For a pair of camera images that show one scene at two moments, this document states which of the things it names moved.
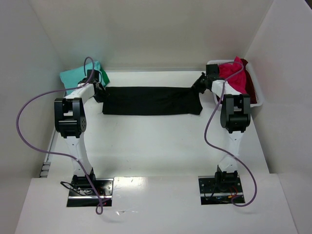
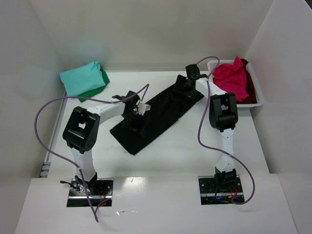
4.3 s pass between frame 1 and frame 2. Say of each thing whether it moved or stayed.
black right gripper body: moved
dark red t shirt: stayed
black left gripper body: moved
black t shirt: moved
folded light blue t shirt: stayed
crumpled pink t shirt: stayed
